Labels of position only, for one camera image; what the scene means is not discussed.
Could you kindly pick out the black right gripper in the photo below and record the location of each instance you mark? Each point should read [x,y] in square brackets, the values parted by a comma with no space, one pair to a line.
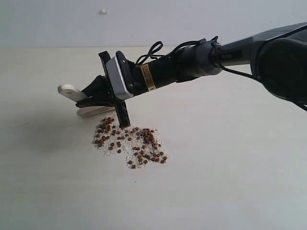
[100,91]

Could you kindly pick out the wooden handled paint brush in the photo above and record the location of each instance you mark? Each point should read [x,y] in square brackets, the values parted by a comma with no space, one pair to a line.
[74,94]

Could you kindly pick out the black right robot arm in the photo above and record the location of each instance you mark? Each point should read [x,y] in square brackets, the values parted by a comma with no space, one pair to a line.
[276,58]

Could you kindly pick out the pile of brown beans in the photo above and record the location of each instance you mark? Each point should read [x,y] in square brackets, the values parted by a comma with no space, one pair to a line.
[139,145]

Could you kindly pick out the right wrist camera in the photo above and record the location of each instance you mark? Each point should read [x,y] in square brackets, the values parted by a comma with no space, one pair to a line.
[120,76]

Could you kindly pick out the small white wall fixture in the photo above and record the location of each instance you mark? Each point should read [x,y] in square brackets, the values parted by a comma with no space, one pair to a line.
[103,12]

